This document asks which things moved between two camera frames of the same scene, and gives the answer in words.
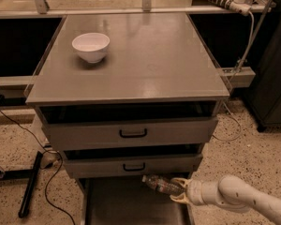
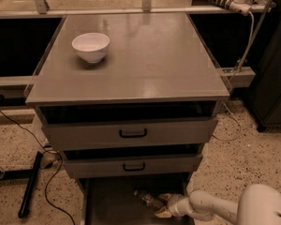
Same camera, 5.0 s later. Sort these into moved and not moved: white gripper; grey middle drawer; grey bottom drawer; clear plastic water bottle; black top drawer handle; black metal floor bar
Moved: white gripper; clear plastic water bottle
Not moved: grey bottom drawer; grey middle drawer; black metal floor bar; black top drawer handle
